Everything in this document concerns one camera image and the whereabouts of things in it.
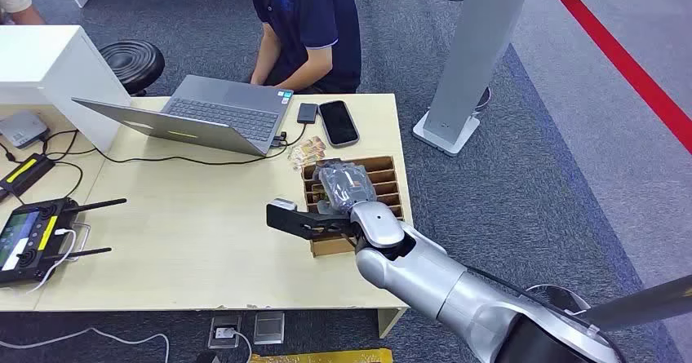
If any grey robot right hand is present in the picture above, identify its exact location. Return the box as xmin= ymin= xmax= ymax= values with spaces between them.
xmin=315 ymin=160 xmax=378 ymax=215

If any wooden slotted card holder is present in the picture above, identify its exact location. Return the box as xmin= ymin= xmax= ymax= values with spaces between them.
xmin=300 ymin=155 xmax=406 ymax=258

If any stack of printed cards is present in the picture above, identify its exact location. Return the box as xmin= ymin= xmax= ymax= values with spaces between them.
xmin=288 ymin=135 xmax=327 ymax=173

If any black smartphone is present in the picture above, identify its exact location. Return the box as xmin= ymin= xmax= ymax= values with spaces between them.
xmin=317 ymin=100 xmax=362 ymax=149

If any grey open laptop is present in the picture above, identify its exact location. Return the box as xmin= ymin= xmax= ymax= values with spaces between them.
xmin=71 ymin=74 xmax=295 ymax=158

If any grey floor socket plate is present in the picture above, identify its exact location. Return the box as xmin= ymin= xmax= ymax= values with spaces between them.
xmin=253 ymin=312 xmax=286 ymax=346

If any yellow flat object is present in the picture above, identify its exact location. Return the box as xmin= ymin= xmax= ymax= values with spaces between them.
xmin=251 ymin=348 xmax=395 ymax=363

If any grey standing pillar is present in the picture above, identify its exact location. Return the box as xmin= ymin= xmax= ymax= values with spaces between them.
xmin=412 ymin=0 xmax=537 ymax=158

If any floor socket with white plug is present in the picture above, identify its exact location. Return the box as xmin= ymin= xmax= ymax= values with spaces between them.
xmin=207 ymin=315 xmax=242 ymax=350

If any black round stool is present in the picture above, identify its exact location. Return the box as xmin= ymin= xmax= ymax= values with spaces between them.
xmin=98 ymin=40 xmax=166 ymax=97

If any red barrier tape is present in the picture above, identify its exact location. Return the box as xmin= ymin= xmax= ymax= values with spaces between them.
xmin=538 ymin=0 xmax=692 ymax=155

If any grey metal bar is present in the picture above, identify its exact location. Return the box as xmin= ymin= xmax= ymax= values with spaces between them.
xmin=577 ymin=274 xmax=692 ymax=333

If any black remote controller with antennas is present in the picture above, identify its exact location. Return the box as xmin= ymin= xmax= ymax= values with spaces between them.
xmin=0 ymin=197 xmax=129 ymax=288

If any white cabinet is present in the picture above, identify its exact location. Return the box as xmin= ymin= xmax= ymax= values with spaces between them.
xmin=0 ymin=24 xmax=133 ymax=154

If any black device with yellow stripe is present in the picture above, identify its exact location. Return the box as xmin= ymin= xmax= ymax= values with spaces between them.
xmin=0 ymin=153 xmax=57 ymax=200

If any small grey box device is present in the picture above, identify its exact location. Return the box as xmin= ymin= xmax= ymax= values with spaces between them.
xmin=0 ymin=110 xmax=51 ymax=150

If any black laptop cable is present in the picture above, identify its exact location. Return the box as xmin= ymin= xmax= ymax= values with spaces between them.
xmin=42 ymin=124 xmax=309 ymax=168

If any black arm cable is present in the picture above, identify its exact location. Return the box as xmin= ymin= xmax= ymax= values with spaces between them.
xmin=464 ymin=265 xmax=628 ymax=363

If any white floor cable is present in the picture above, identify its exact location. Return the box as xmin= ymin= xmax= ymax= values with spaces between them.
xmin=0 ymin=326 xmax=171 ymax=363

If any white controller cable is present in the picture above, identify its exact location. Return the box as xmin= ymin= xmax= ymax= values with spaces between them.
xmin=25 ymin=228 xmax=80 ymax=295

